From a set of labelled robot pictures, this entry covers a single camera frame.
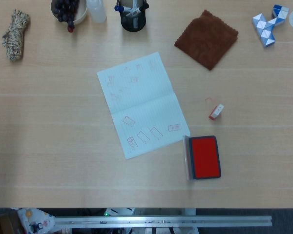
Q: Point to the small rubber stamp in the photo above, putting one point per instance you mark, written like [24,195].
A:
[216,111]

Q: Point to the open lined notebook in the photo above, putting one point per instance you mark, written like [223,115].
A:
[141,104]

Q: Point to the red ink pad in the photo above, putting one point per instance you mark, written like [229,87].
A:
[205,157]

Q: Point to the black mesh pen holder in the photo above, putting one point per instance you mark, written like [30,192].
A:
[133,26]

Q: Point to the brown folded cloth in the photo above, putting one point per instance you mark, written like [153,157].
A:
[205,41]

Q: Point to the black capped marker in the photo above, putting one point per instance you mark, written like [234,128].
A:
[136,10]

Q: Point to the blue capped marker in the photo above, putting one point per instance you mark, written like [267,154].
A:
[118,8]

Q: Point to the clear plastic squeeze bottle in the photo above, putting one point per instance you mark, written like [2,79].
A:
[97,12]

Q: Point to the white bowl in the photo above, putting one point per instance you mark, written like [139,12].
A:
[82,15]

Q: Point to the dark grape bunch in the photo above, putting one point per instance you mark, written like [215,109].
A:
[63,9]

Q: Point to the blue white snake cube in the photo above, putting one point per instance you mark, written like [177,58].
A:
[265,29]

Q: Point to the white patterned bag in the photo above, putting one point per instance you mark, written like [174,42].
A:
[34,221]

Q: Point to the aluminium rail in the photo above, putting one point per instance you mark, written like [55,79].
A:
[161,221]

